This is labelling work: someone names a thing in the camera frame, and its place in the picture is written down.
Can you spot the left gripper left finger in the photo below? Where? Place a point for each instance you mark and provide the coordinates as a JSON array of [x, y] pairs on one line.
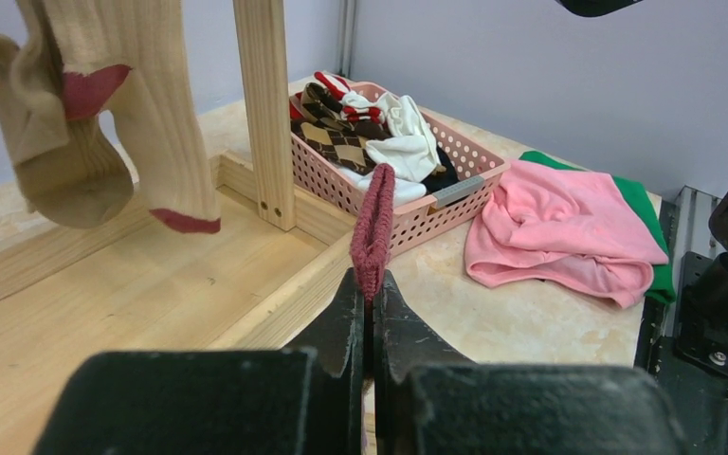
[[304, 398]]

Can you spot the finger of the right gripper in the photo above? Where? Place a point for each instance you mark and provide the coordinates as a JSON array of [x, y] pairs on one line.
[[595, 8]]

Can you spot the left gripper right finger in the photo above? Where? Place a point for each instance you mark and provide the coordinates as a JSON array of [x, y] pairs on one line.
[[432, 399]]

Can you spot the purple striped tan sock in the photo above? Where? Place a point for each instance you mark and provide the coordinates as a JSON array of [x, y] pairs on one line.
[[371, 240]]

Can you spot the purple striped sock maroon cuff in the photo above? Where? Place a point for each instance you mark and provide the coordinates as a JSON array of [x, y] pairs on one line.
[[130, 58]]

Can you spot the wooden clothes rack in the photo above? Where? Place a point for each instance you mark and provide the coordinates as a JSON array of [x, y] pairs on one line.
[[132, 283]]

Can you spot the pink plastic basket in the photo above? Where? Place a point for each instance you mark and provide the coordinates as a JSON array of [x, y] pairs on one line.
[[453, 197]]

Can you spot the pink cloth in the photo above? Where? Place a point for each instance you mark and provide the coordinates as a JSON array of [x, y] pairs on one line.
[[571, 227]]

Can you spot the green cloth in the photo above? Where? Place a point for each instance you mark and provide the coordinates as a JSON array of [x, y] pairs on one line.
[[634, 193]]

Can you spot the red white striped sock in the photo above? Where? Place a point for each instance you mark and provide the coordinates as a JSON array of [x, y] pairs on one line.
[[330, 96]]

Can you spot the brown argyle sock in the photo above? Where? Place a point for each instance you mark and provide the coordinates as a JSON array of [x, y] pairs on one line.
[[338, 140]]

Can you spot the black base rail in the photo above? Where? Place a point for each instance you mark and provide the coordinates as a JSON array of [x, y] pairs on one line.
[[701, 405]]

